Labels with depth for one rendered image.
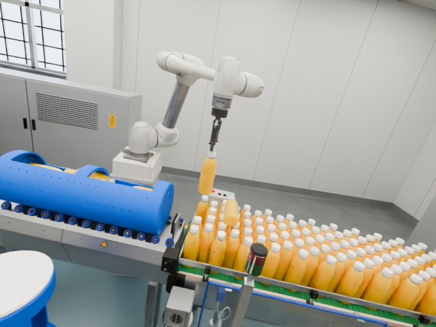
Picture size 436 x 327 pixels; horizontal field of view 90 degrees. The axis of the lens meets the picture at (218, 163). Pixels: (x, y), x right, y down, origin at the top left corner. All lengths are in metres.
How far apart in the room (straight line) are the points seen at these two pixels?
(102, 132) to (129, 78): 1.40
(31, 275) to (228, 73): 1.04
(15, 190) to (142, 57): 2.94
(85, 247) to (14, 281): 0.43
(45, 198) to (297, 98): 3.66
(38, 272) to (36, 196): 0.45
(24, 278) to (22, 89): 2.46
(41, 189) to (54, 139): 1.86
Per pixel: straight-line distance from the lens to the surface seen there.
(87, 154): 3.05
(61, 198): 1.32
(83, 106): 2.91
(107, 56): 3.81
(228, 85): 0.97
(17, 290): 1.04
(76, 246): 1.45
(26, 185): 1.42
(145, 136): 1.69
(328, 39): 4.27
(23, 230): 1.60
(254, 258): 0.83
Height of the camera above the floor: 1.77
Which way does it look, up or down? 20 degrees down
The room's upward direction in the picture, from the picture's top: 11 degrees clockwise
